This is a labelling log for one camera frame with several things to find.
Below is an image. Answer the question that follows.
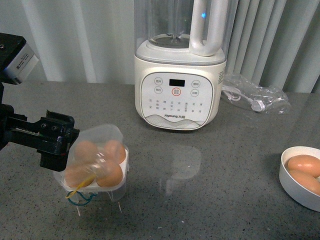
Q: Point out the clear plastic egg box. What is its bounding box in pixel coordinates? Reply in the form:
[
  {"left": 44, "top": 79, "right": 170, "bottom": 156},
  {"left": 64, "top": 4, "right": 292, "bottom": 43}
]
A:
[{"left": 53, "top": 124, "right": 129, "bottom": 216}]

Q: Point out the brown egg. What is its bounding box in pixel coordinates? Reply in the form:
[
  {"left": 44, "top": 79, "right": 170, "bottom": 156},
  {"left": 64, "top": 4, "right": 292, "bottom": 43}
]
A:
[
  {"left": 288, "top": 154, "right": 320, "bottom": 172},
  {"left": 74, "top": 140, "right": 99, "bottom": 163},
  {"left": 103, "top": 139, "right": 127, "bottom": 165},
  {"left": 289, "top": 170, "right": 320, "bottom": 196},
  {"left": 64, "top": 164, "right": 94, "bottom": 188},
  {"left": 96, "top": 161, "right": 124, "bottom": 187}
]

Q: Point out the blue green rubber band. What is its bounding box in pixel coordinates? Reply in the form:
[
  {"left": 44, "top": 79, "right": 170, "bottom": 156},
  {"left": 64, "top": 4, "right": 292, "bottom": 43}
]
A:
[{"left": 65, "top": 191, "right": 98, "bottom": 207}]

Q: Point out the white bowl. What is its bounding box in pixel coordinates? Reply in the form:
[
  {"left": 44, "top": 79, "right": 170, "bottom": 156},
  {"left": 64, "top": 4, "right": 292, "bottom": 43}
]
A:
[{"left": 279, "top": 146, "right": 320, "bottom": 212}]

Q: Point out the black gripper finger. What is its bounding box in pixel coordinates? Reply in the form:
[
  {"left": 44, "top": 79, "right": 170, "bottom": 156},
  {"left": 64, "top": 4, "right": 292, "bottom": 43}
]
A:
[{"left": 65, "top": 127, "right": 80, "bottom": 156}]

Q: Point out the clear plastic bag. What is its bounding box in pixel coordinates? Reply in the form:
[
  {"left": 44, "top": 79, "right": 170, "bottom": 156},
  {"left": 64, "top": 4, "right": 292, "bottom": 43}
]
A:
[{"left": 221, "top": 73, "right": 291, "bottom": 114}]

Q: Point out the white Joyoung blender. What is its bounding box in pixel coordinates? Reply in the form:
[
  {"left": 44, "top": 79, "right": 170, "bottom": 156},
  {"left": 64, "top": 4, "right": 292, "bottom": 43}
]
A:
[{"left": 134, "top": 0, "right": 230, "bottom": 131}]

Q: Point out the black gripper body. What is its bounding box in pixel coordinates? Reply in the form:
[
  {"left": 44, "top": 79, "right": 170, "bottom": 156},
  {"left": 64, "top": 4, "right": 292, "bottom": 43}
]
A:
[{"left": 0, "top": 104, "right": 75, "bottom": 172}]

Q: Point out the white power cable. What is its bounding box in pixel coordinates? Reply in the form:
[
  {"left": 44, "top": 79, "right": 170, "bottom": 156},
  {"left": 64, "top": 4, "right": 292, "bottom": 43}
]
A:
[{"left": 220, "top": 84, "right": 266, "bottom": 112}]

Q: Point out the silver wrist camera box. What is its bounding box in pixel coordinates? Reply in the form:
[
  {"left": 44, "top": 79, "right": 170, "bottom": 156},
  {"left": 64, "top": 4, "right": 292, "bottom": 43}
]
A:
[{"left": 0, "top": 33, "right": 39, "bottom": 85}]

